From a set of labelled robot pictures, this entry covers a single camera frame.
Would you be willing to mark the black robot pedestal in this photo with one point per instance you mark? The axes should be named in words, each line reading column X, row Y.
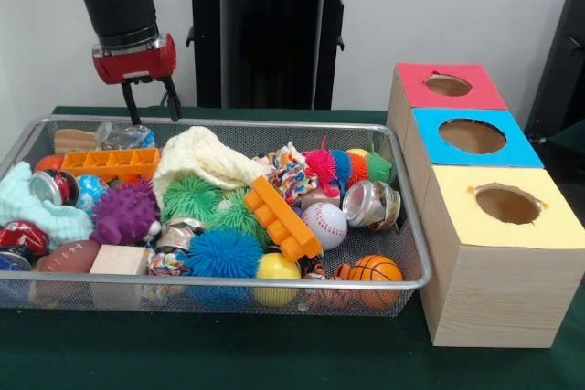
column 265, row 61

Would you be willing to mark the purple spiky ball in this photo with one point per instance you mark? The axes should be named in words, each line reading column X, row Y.
column 122, row 215

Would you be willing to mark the white baseball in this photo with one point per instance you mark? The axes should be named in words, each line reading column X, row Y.
column 325, row 226

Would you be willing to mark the crushed silver can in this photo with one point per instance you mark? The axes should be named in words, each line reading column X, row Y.
column 370, row 203

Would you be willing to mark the orange toy brick round studs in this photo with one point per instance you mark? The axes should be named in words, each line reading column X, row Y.
column 283, row 216

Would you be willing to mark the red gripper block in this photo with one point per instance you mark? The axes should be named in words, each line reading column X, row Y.
column 135, row 61

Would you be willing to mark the long orange toy brick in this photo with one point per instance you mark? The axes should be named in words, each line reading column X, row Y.
column 110, row 163

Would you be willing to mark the small orange basketball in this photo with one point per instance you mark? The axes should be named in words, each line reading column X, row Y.
column 375, row 268

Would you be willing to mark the clear shallow mesh bin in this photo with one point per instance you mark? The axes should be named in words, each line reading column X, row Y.
column 119, row 299

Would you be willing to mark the dark green table cloth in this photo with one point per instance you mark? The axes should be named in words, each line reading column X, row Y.
column 274, row 353

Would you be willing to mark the blue spiky ball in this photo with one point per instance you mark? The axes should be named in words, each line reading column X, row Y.
column 224, row 255

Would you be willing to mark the wooden box three holes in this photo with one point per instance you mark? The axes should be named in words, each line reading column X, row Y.
column 494, row 280

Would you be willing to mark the yellow ball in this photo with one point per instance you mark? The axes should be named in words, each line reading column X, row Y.
column 278, row 271

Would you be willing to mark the green spiky ball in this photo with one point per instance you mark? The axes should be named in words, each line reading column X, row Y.
column 239, row 216

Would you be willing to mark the cream knitted cloth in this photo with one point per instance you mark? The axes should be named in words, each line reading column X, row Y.
column 203, row 160

